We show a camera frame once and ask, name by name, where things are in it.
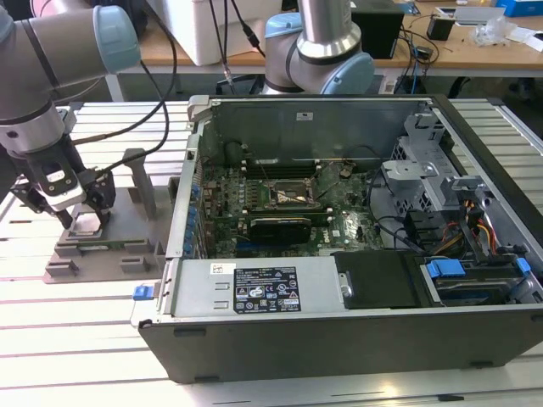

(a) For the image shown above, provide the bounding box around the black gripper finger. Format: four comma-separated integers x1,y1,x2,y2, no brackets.
10,177,76,233
78,167,118,230

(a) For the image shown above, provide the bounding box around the silver CPU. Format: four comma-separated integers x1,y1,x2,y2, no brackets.
70,211,107,237

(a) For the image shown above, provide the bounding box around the thin metal locking lever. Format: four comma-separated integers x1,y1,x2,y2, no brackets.
257,160,275,191
316,177,343,200

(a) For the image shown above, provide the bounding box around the CPU socket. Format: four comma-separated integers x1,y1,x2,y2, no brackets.
266,176,319,209

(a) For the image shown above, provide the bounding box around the grey parts rack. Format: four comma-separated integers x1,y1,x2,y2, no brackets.
42,148,183,285

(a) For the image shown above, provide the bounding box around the green RAM stick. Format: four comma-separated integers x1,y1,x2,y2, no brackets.
78,240,148,252

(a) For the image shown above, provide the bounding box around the grey power supply unit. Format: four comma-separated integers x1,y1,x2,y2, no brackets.
169,257,340,318

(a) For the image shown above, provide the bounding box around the black round component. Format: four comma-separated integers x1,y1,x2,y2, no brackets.
222,139,247,166

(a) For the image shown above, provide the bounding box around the wooden desk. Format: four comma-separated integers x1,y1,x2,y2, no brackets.
104,3,543,103

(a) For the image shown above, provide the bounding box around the black graphics card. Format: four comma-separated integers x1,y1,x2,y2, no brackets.
248,216,314,246

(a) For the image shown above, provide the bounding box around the RAM slot with white clips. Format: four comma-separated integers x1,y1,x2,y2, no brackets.
242,215,333,221
242,170,322,176
242,208,333,215
242,162,322,168

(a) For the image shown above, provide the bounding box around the large white box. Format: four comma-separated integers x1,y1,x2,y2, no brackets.
186,0,298,68

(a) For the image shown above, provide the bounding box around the green motherboard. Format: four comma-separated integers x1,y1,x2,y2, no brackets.
198,160,385,260

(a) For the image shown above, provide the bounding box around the open black PC case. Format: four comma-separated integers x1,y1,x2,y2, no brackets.
129,92,543,385

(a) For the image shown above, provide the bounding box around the black plastic bay cover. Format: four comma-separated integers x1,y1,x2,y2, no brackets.
330,249,428,309

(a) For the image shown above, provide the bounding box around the black speaker box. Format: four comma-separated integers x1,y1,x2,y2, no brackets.
350,7,406,60

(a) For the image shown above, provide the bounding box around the silver metal drive cage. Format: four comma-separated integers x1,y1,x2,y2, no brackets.
379,112,489,221

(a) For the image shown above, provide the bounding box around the hard disk in blue carrier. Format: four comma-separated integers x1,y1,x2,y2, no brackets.
422,256,531,307

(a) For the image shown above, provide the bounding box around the small black adapter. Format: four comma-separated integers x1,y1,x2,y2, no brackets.
411,44,434,64

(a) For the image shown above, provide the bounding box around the small black box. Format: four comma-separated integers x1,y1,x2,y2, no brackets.
426,14,456,42

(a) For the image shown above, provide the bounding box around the silver flat box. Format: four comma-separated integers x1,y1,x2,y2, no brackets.
453,5,508,27

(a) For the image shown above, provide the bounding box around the clear plastic bag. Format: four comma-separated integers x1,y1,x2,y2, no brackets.
471,17,518,48

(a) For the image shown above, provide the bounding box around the white paper sheet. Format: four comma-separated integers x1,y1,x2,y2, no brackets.
504,25,543,54

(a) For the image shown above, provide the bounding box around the blue cardboard box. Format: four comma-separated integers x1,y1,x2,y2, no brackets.
495,0,543,19

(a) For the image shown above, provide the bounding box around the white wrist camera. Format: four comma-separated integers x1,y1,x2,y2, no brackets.
40,163,89,212

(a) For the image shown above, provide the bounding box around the grey case latch handle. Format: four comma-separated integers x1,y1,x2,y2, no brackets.
187,94,212,124

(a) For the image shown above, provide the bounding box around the thick black cable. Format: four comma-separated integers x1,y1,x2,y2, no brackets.
365,169,429,258

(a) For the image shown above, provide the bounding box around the thin black wire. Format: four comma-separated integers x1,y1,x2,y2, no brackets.
350,143,386,163

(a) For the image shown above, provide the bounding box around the blue hanging cable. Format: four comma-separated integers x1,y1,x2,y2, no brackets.
406,31,428,95

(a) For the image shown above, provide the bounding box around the yellow red wire bundle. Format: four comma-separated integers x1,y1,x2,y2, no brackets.
439,198,500,255

